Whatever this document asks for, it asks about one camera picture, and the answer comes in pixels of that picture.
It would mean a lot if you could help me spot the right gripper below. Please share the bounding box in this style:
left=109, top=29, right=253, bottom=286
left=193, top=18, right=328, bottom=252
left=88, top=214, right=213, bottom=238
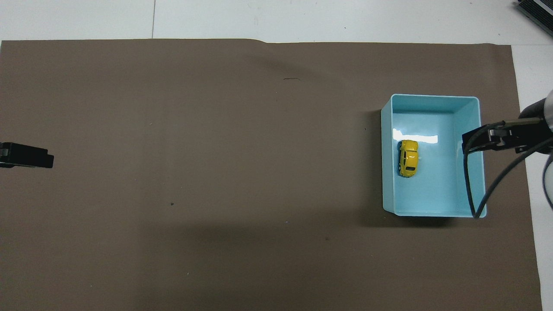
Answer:
left=493, top=98, right=550, bottom=154

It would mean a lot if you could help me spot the yellow toy beetle car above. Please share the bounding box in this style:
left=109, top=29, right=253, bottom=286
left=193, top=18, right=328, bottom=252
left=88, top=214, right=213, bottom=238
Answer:
left=397, top=140, right=420, bottom=178

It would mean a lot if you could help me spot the light blue plastic bin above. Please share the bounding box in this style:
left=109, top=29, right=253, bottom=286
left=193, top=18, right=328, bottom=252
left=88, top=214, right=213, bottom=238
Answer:
left=381, top=94, right=488, bottom=218

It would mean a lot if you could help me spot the dark ridged object corner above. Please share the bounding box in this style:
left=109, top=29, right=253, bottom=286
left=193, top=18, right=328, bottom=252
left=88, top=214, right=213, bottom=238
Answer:
left=515, top=0, right=553, bottom=27

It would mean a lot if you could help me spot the black cable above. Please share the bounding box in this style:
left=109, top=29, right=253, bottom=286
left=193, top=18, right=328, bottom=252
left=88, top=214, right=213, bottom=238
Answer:
left=463, top=121, right=553, bottom=219

